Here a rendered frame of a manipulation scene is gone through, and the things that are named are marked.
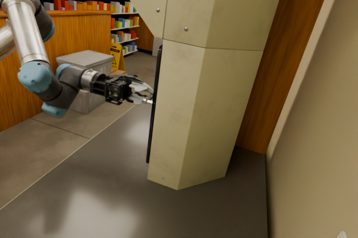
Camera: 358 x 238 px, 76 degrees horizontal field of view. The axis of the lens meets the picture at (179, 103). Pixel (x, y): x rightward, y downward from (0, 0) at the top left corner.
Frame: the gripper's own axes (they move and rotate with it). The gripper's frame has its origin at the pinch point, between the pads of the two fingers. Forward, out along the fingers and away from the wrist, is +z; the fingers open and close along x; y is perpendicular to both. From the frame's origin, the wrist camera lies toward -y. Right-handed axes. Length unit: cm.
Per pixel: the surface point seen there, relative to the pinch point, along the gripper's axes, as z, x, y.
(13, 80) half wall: -189, -71, -94
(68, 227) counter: -5.1, -25.8, 35.4
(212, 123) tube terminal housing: 22.1, -1.1, 5.5
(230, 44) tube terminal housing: 21.9, 22.2, 5.6
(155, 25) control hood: 3.1, 24.1, 10.9
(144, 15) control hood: -0.3, 25.9, 10.9
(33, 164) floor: -124, -120, -50
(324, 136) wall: 49, 7, 11
